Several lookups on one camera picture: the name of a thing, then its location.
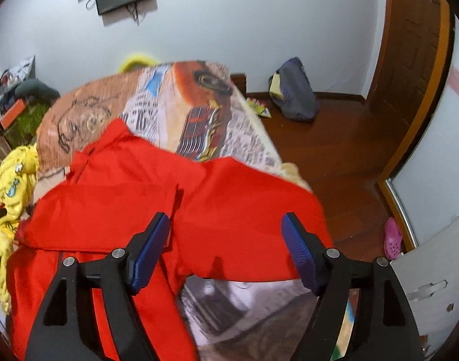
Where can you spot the brown wooden door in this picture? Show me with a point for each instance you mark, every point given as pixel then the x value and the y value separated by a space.
pixel 410 45

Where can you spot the white wardrobe door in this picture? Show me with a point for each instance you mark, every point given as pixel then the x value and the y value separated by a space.
pixel 432 158

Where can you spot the yellow cartoon-print garment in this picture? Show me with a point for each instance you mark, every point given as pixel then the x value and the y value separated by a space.
pixel 15 180

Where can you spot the printed newspaper-pattern bedspread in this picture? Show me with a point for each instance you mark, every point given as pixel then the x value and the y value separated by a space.
pixel 199 112

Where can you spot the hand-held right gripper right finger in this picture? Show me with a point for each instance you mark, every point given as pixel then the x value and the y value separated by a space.
pixel 300 250

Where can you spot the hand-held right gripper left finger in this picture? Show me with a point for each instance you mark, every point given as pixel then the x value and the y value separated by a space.
pixel 150 250

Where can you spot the colourful snack packet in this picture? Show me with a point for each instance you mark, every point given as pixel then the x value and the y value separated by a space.
pixel 260 107

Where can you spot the printed shopping bag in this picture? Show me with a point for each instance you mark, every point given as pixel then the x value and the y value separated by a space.
pixel 21 69

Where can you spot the pink clog shoe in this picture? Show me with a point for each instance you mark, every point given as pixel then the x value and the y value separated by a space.
pixel 393 237

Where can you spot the red garment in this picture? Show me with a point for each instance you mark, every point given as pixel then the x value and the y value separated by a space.
pixel 233 214

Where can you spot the dark grey plush cushion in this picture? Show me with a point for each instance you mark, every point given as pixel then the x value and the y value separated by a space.
pixel 36 88

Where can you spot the blue-grey backpack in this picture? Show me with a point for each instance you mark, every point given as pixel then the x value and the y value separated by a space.
pixel 297 90

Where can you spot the orange box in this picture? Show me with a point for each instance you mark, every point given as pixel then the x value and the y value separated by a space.
pixel 13 114

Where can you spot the white cabinet door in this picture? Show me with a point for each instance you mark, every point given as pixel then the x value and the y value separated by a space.
pixel 432 270

